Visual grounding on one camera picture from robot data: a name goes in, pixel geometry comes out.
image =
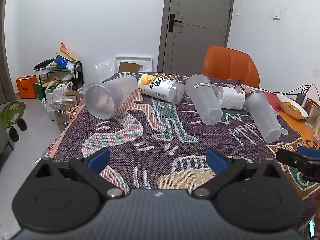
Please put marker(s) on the crumpled clear plastic bag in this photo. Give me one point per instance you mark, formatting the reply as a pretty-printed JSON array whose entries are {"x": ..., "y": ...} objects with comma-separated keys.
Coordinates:
[{"x": 53, "y": 100}]

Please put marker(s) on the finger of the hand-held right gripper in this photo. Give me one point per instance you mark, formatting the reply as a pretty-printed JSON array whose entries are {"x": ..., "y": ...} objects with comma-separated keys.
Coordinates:
[
  {"x": 287, "y": 156},
  {"x": 308, "y": 152}
]

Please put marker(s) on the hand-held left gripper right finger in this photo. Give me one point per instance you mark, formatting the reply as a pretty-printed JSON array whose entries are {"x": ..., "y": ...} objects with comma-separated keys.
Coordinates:
[{"x": 216, "y": 160}]

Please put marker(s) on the orange chair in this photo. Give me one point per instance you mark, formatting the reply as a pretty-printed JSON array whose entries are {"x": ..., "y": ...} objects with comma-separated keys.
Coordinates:
[{"x": 230, "y": 65}]

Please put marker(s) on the clear glass container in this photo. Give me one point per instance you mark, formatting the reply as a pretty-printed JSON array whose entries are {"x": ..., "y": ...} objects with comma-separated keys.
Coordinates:
[{"x": 313, "y": 117}]

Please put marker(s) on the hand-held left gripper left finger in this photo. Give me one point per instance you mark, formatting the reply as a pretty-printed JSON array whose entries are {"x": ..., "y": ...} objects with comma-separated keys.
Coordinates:
[{"x": 98, "y": 159}]

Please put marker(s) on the black power adapter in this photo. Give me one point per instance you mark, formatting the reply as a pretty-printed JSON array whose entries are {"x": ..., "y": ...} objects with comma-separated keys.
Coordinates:
[{"x": 301, "y": 100}]

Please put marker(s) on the wide frosted plastic cup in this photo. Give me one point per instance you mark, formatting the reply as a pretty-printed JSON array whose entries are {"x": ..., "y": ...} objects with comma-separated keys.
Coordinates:
[{"x": 112, "y": 95}]

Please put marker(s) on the frosted cup with stickers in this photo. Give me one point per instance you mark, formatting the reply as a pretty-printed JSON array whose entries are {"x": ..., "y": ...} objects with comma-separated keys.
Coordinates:
[{"x": 202, "y": 97}]

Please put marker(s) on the orange fruit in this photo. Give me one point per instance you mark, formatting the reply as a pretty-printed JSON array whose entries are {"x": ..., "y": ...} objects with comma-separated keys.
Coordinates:
[
  {"x": 291, "y": 108},
  {"x": 297, "y": 111},
  {"x": 287, "y": 103}
]

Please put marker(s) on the white fruit bowl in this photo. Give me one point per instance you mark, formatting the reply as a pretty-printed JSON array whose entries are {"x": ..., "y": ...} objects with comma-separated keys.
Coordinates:
[{"x": 283, "y": 107}]

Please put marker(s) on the tall frosted plastic cup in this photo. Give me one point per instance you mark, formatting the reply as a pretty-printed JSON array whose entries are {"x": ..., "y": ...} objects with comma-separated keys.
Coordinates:
[{"x": 263, "y": 116}]

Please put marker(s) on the white orange labelled cup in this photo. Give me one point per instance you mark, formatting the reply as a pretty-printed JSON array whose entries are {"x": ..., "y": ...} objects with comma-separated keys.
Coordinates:
[{"x": 160, "y": 87}]

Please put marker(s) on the kraft paper bag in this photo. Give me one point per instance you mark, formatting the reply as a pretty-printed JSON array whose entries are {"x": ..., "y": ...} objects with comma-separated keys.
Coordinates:
[{"x": 66, "y": 52}]

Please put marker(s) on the brown cardboard box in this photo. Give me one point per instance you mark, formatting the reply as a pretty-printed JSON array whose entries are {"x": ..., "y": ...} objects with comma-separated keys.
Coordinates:
[{"x": 130, "y": 67}]

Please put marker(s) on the black cloth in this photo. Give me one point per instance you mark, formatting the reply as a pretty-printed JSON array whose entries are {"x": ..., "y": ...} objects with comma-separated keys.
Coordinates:
[{"x": 43, "y": 64}]

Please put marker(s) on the white wall device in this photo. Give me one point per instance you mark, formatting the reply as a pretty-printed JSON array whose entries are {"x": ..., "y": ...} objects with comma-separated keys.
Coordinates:
[{"x": 277, "y": 14}]

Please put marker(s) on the black metal rack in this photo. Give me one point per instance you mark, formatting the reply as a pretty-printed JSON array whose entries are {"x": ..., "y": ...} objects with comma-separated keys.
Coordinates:
[{"x": 78, "y": 77}]

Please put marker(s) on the printed woven blanket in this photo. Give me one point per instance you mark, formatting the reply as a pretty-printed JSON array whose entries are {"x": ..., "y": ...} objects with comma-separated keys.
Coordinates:
[{"x": 150, "y": 135}]

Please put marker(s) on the blue and white bag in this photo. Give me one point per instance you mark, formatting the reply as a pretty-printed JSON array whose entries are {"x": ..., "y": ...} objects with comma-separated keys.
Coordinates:
[{"x": 62, "y": 62}]

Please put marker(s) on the white tray board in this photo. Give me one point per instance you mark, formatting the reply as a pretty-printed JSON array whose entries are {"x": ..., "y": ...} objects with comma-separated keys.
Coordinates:
[{"x": 147, "y": 62}]

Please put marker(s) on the white and kraft bag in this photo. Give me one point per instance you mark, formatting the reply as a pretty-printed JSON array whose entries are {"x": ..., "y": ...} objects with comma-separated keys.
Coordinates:
[{"x": 72, "y": 97}]

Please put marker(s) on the orange paper bag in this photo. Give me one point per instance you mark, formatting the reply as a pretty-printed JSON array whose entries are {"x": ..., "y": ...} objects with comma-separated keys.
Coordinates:
[{"x": 26, "y": 87}]

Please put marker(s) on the green bag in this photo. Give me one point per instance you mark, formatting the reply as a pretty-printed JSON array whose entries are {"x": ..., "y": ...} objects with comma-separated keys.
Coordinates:
[{"x": 40, "y": 91}]

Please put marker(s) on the grey door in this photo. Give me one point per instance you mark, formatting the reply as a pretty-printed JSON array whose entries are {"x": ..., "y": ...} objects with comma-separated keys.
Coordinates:
[{"x": 200, "y": 25}]

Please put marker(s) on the white paper cup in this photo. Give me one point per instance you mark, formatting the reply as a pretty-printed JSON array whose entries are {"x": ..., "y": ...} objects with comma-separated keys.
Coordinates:
[{"x": 233, "y": 97}]

